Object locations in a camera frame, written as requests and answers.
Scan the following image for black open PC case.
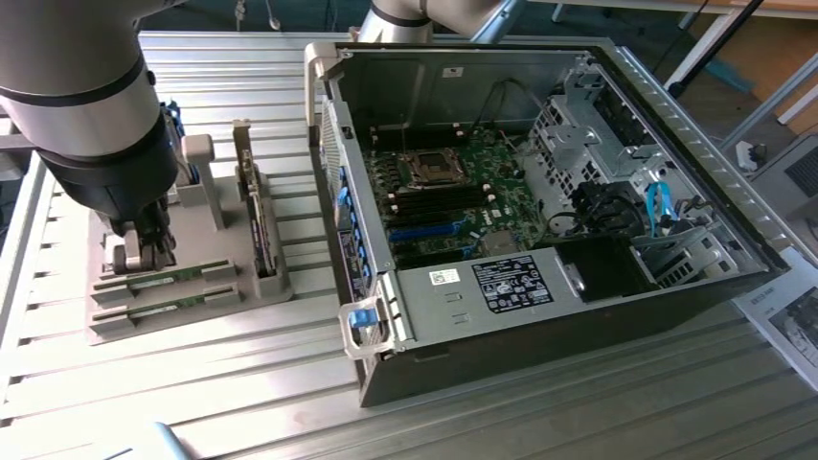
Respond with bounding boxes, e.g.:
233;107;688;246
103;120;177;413
302;40;793;408

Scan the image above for black expansion slot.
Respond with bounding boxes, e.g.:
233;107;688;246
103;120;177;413
394;244;474;264

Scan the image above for blue expansion slot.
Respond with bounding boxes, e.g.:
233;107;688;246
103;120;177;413
389;221;466;243

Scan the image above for black wire bundle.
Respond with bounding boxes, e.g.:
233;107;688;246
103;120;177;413
566;184;648;239

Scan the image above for blue disk wire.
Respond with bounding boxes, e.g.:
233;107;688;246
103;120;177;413
643;180;673;240

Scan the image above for disk with blue carrier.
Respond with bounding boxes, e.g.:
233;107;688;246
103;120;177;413
158;99;202;189

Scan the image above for green motherboard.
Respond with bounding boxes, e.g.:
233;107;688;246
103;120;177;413
362;128;552;270

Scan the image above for CPU socket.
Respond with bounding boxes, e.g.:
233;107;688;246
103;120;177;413
396;146;464;186

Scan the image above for grey parts rack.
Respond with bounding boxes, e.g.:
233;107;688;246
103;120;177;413
85;133;294;347

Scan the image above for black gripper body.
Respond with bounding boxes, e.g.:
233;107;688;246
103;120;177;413
38;142;185;237

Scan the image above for printed paper sheet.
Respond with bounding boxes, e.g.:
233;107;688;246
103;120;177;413
731;286;818;385

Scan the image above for black tripod pole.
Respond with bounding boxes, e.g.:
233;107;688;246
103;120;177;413
665;0;769;96

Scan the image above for graphics card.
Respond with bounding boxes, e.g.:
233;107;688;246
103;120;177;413
229;119;281;280

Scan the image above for black fan shroud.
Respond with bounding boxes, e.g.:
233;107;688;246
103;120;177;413
553;235;663;304

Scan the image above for teal object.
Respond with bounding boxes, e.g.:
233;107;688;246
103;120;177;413
704;59;756;93

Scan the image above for green RAM stick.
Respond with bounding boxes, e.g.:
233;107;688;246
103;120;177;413
125;268;209;288
125;294;209;315

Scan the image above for grey computer device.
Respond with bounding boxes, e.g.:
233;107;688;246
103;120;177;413
747;132;818;205

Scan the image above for blue-grey object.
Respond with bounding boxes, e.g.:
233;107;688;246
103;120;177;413
0;421;194;460

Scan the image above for white power strip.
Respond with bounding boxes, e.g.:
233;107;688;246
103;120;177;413
733;140;769;171

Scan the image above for metal disk bay cage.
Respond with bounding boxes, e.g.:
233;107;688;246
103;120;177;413
526;90;641;194

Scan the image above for silver power supply unit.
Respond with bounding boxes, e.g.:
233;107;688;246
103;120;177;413
380;247;584;355

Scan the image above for black RAM slot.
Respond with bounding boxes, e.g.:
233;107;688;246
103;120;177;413
388;183;488;198
394;200;496;218
392;195;493;211
389;189;490;205

